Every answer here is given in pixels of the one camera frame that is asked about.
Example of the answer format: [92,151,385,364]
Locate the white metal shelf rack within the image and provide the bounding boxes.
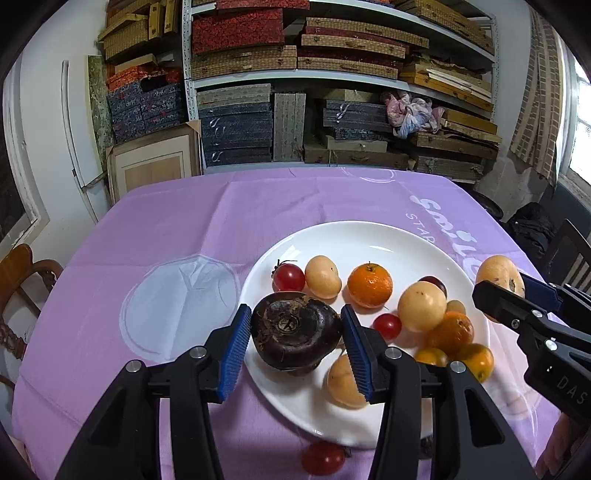
[181,0,502,176]

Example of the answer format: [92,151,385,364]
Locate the pink plastic bag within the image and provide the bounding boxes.
[381,91,446,138]

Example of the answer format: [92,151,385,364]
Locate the brick pattern curtain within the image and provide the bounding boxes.
[508,9,571,185]

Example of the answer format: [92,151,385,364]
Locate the red tomato with stem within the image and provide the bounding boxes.
[271,260,306,292]

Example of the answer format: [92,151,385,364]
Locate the dark wooden chair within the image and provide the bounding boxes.
[538,219,591,289]

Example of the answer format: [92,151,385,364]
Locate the black round stool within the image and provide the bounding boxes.
[471,191,504,220]

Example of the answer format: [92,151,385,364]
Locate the stack of dark grey boxes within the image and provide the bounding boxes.
[196,85,274,167]

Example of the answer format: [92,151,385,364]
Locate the white leaning board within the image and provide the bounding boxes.
[61,60,109,190]

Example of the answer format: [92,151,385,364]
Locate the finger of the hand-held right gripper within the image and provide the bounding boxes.
[521,273,591,324]
[472,279,550,334]

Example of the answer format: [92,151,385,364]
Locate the stack of blue patterned boxes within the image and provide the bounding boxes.
[106,67,188,144]

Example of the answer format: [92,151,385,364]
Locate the small red tomato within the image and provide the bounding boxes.
[372,313,402,341]
[301,442,347,476]

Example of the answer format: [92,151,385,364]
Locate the person's right hand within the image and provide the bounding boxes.
[536,411,585,478]

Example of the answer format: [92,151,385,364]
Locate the white framed window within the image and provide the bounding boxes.
[0,60,49,259]

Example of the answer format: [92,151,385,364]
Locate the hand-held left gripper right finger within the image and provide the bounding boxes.
[340,305,539,480]

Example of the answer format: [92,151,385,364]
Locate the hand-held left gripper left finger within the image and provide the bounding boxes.
[54,304,253,480]

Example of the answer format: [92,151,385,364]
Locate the stack of yellow wooden boxes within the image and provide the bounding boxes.
[399,60,504,144]

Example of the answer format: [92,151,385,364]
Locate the stack of woven straw boxes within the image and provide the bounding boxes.
[191,0,430,79]

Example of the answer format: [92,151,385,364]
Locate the red patterned flat box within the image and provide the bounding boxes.
[191,8,284,56]

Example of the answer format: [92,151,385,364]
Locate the black bag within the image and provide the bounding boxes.
[505,202,557,264]

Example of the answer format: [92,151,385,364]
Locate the white oval plate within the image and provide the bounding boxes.
[240,220,491,450]

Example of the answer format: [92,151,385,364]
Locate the pile of yellow woven boxes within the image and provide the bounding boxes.
[97,0,183,63]

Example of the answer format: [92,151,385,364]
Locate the dark red plum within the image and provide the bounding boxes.
[418,275,448,296]

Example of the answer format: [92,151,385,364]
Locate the orange mandarin with stem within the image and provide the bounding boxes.
[347,261,394,309]

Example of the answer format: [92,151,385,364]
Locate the upright grey boxes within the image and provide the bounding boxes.
[273,92,307,162]

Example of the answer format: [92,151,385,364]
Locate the framed panel in cardboard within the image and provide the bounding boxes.
[105,121,203,204]

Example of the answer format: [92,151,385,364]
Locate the green marble panel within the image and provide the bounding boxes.
[88,55,116,148]

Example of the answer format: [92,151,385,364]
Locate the bright window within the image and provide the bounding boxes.
[554,41,591,195]

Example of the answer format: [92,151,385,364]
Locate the pale yellow tomato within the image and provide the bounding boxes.
[305,255,343,301]
[475,255,526,324]
[327,353,368,409]
[397,281,448,333]

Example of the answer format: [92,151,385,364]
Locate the pile of dark grey cases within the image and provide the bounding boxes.
[302,90,411,169]

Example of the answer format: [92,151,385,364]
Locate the brown wooden chair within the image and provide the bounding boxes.
[0,244,65,388]

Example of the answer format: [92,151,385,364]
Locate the purple printed tablecloth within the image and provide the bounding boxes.
[11,166,573,480]

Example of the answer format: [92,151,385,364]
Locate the yellow orange tomato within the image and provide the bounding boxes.
[455,344,495,384]
[414,347,448,367]

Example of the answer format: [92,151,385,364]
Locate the round orange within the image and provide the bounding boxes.
[425,311,475,356]

